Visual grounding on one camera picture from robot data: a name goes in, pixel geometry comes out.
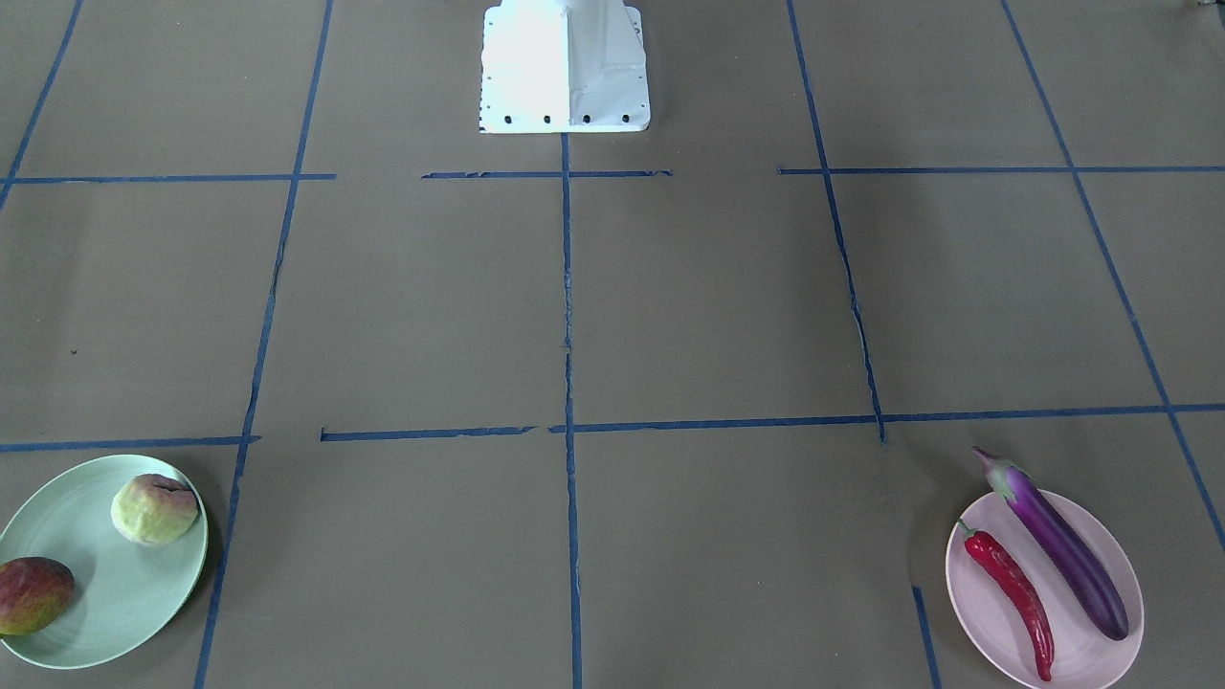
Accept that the red chili pepper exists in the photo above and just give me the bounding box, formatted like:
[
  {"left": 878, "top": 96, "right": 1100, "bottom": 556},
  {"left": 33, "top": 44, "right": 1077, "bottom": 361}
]
[{"left": 957, "top": 519, "right": 1056, "bottom": 683}]

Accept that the pink peach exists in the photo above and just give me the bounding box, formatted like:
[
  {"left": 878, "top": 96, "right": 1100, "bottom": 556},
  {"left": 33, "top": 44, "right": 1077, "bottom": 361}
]
[{"left": 109, "top": 474, "right": 201, "bottom": 546}]

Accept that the purple eggplant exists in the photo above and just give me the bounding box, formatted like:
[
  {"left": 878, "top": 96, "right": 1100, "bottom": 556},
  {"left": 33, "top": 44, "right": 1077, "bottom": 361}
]
[{"left": 971, "top": 446, "right": 1129, "bottom": 641}]

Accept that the red yellow pomegranate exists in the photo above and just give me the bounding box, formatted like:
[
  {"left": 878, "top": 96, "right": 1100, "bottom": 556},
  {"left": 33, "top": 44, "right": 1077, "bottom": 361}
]
[{"left": 1, "top": 557, "right": 76, "bottom": 638}]

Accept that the green plate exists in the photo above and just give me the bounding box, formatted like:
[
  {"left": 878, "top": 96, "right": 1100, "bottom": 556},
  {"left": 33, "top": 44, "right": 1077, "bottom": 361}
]
[{"left": 1, "top": 455, "right": 209, "bottom": 671}]

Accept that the pink plate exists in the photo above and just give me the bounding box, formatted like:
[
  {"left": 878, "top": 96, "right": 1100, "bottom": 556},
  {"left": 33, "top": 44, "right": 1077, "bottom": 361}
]
[{"left": 944, "top": 490, "right": 1147, "bottom": 688}]

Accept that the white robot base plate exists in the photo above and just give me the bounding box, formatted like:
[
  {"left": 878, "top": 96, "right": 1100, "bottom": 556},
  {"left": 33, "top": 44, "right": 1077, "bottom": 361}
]
[{"left": 479, "top": 1, "right": 652, "bottom": 135}]

